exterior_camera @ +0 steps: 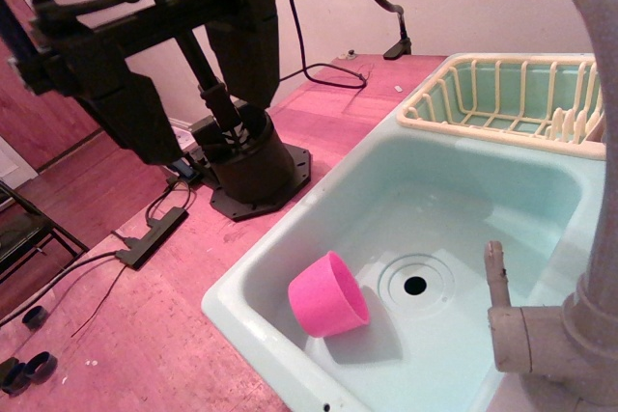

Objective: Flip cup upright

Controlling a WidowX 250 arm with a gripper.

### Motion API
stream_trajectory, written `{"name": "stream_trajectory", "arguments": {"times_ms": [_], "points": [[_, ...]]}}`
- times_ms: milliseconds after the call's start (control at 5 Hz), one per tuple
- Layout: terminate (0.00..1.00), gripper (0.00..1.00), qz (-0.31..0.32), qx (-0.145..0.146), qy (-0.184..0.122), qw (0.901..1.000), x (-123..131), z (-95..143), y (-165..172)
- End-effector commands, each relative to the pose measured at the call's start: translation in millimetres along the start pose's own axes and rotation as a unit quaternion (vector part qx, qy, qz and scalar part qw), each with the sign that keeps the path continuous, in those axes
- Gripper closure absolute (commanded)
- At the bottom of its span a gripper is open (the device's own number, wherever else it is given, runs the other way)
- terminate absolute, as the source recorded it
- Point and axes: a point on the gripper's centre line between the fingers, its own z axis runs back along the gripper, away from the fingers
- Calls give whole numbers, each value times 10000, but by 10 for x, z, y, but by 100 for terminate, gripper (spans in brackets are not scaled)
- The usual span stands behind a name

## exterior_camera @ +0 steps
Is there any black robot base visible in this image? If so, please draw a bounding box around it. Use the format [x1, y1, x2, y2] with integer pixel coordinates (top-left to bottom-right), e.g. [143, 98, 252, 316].
[189, 100, 311, 222]

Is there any grey braided cable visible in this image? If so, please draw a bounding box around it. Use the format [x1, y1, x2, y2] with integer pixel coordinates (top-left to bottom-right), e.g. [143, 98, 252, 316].
[0, 250, 120, 329]

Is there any thin black wire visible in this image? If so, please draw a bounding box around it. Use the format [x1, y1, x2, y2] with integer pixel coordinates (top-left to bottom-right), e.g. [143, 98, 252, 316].
[70, 264, 129, 340]

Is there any mint green toy sink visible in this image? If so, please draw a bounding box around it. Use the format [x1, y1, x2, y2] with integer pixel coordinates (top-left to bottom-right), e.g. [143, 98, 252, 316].
[202, 57, 604, 411]

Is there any white power strip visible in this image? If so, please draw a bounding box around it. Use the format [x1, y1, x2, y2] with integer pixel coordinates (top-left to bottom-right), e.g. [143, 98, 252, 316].
[172, 125, 197, 152]

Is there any black USB hub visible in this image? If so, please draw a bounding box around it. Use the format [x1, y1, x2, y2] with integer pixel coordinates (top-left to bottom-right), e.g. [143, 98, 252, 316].
[114, 206, 188, 270]

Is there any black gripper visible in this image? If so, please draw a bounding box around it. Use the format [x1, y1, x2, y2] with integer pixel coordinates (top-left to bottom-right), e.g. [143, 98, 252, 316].
[0, 0, 281, 167]

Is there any cream dish rack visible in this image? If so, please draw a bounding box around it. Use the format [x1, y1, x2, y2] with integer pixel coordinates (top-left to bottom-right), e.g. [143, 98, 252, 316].
[397, 53, 605, 160]

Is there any black cable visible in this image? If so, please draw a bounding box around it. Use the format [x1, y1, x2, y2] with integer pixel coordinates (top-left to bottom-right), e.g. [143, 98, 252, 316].
[269, 0, 368, 91]

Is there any pink plastic cup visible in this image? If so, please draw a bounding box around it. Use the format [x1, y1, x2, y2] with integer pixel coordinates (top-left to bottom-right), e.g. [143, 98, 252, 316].
[288, 251, 371, 338]

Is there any beige toy faucet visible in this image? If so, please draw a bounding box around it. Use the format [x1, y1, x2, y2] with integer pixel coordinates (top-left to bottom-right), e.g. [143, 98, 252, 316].
[484, 0, 617, 411]

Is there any black ring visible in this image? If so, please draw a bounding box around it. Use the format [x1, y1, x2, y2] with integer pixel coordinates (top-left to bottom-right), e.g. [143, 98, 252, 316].
[24, 351, 59, 385]
[0, 357, 31, 397]
[22, 306, 49, 332]

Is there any black metal chair frame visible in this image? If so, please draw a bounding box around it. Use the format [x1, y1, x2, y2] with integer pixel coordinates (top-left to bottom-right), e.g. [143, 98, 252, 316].
[1, 181, 90, 283]

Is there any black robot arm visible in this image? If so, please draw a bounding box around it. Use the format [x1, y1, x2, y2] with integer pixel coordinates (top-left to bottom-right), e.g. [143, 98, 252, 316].
[1, 0, 279, 165]

